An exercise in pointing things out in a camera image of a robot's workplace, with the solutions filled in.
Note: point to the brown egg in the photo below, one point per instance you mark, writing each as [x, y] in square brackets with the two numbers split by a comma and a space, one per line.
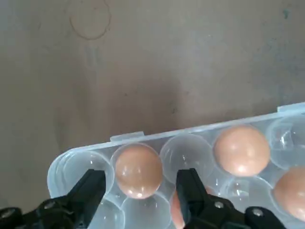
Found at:
[293, 190]
[241, 150]
[176, 210]
[138, 170]

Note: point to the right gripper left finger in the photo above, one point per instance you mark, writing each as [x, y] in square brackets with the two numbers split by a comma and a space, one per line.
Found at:
[78, 202]

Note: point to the transparent twelve-slot egg tray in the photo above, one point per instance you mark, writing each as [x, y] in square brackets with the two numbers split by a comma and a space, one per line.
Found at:
[186, 155]

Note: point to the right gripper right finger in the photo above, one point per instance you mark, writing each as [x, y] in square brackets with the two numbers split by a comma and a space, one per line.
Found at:
[197, 210]

